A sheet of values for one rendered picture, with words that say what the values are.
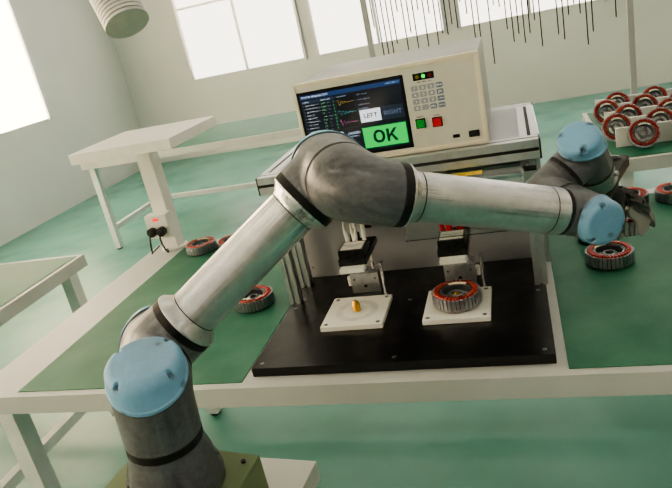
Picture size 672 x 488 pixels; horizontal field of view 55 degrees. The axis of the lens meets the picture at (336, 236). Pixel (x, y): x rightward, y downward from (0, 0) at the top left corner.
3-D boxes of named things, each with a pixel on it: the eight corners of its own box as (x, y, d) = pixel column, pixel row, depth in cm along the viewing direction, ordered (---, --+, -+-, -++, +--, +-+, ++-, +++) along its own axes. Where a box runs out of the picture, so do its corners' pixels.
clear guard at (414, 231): (530, 229, 121) (527, 199, 119) (405, 242, 128) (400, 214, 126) (524, 179, 150) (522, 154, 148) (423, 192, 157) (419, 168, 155)
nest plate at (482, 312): (491, 321, 139) (490, 316, 139) (422, 325, 143) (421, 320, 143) (491, 290, 152) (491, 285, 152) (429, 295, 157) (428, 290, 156)
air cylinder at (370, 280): (381, 291, 164) (377, 272, 163) (353, 293, 167) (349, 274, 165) (384, 282, 169) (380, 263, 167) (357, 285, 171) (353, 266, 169)
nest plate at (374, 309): (382, 328, 146) (381, 323, 146) (320, 332, 150) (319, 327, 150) (392, 298, 159) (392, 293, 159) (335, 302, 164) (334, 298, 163)
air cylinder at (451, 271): (476, 283, 157) (473, 263, 156) (446, 286, 160) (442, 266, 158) (477, 274, 162) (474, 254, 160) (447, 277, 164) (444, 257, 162)
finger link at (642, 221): (649, 246, 130) (616, 227, 127) (654, 220, 132) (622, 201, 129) (662, 244, 127) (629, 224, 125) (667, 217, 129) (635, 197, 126)
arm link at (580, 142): (541, 144, 112) (577, 109, 112) (558, 176, 120) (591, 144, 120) (574, 165, 107) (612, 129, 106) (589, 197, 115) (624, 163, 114)
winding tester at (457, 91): (489, 142, 145) (477, 50, 138) (308, 168, 157) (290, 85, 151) (491, 109, 180) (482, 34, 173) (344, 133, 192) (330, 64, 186)
